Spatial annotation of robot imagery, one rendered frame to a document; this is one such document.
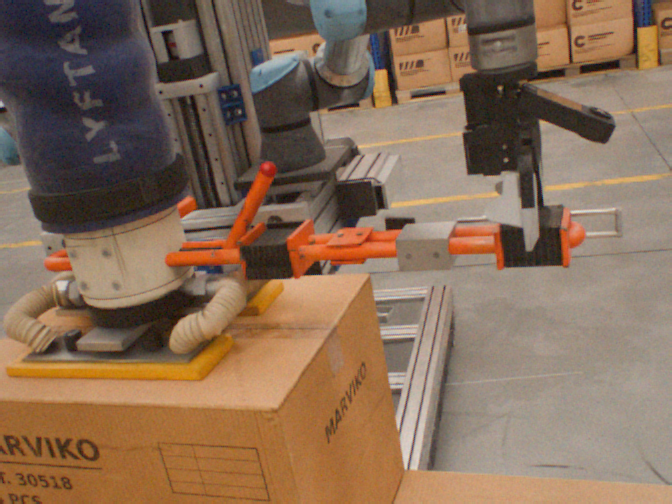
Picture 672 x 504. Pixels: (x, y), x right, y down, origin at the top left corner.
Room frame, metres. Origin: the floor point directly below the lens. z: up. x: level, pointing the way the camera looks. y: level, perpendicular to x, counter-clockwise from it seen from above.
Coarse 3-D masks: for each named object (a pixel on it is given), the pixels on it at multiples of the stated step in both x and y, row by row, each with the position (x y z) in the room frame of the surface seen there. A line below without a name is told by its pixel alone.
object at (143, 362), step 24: (72, 336) 1.01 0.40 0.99; (144, 336) 0.96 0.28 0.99; (168, 336) 1.00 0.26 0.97; (216, 336) 0.98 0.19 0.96; (24, 360) 1.02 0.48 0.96; (48, 360) 1.00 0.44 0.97; (72, 360) 0.99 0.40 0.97; (96, 360) 0.97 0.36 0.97; (120, 360) 0.95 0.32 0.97; (144, 360) 0.94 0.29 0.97; (168, 360) 0.92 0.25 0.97; (192, 360) 0.92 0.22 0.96; (216, 360) 0.92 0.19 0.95
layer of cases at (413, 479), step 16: (400, 480) 1.14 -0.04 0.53; (416, 480) 1.11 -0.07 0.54; (432, 480) 1.10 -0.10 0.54; (448, 480) 1.10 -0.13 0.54; (464, 480) 1.09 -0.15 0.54; (480, 480) 1.08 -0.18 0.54; (496, 480) 1.07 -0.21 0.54; (512, 480) 1.06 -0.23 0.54; (528, 480) 1.06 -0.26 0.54; (544, 480) 1.05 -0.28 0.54; (560, 480) 1.04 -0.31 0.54; (576, 480) 1.03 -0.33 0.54; (400, 496) 1.08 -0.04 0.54; (416, 496) 1.07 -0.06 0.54; (432, 496) 1.06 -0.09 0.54; (448, 496) 1.05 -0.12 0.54; (464, 496) 1.05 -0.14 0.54; (480, 496) 1.04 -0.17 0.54; (496, 496) 1.03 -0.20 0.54; (512, 496) 1.02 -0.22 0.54; (528, 496) 1.02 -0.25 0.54; (544, 496) 1.01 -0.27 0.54; (560, 496) 1.00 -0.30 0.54; (576, 496) 0.99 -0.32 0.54; (592, 496) 0.99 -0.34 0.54; (608, 496) 0.98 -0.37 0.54; (624, 496) 0.97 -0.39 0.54; (640, 496) 0.97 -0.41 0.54; (656, 496) 0.96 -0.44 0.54
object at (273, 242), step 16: (272, 224) 1.03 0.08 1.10; (288, 224) 1.02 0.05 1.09; (304, 224) 0.98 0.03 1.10; (240, 240) 0.97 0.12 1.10; (256, 240) 0.99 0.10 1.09; (272, 240) 0.98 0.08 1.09; (288, 240) 0.93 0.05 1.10; (304, 240) 0.97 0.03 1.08; (240, 256) 0.96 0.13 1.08; (256, 256) 0.94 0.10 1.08; (272, 256) 0.94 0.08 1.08; (288, 256) 0.94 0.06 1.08; (256, 272) 0.95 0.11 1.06; (272, 272) 0.94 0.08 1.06; (288, 272) 0.93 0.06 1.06; (304, 272) 0.95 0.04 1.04
